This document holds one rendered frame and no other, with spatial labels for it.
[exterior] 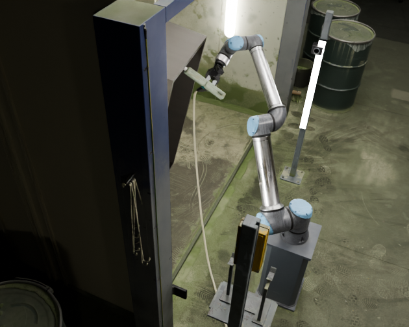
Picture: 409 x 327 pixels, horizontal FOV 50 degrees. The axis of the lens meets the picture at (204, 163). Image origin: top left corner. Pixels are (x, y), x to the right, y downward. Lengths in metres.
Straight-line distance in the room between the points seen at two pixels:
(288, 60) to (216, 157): 1.22
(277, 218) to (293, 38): 2.26
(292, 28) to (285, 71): 0.46
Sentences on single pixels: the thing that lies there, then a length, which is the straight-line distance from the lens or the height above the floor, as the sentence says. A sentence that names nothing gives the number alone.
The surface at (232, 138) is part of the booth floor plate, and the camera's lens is 4.62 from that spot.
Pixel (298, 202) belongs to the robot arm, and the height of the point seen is 0.91.
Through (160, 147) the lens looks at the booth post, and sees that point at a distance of 1.85.
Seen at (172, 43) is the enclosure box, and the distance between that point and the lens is 2.77.
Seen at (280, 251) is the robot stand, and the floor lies 0.59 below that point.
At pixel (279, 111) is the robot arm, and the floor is 1.38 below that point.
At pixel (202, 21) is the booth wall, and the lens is 4.78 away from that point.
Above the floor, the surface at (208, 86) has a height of 1.39.
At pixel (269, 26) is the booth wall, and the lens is 4.53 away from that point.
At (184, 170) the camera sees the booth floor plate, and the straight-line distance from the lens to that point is 4.20.
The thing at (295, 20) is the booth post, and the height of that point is 1.19.
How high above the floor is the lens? 2.89
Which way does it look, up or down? 42 degrees down
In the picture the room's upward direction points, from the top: 3 degrees clockwise
